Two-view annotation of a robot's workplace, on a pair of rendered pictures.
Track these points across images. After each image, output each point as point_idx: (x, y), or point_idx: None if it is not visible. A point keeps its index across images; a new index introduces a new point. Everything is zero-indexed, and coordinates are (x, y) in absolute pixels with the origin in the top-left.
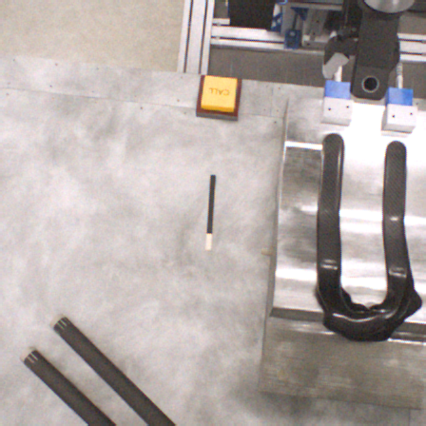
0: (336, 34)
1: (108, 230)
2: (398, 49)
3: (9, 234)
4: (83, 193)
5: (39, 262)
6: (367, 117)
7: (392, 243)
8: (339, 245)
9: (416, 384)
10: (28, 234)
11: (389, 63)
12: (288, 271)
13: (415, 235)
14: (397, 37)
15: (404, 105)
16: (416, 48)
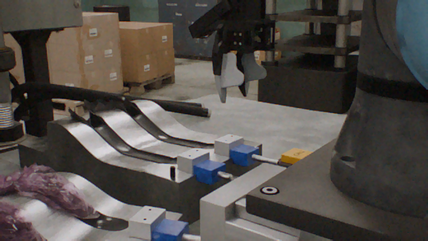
0: (261, 66)
1: (241, 130)
2: (215, 39)
3: (266, 116)
4: (271, 129)
5: (243, 118)
6: (212, 159)
7: (114, 141)
8: (139, 124)
9: (32, 144)
10: (261, 118)
11: (203, 14)
12: (148, 103)
13: (106, 150)
14: (220, 27)
15: (202, 164)
16: None
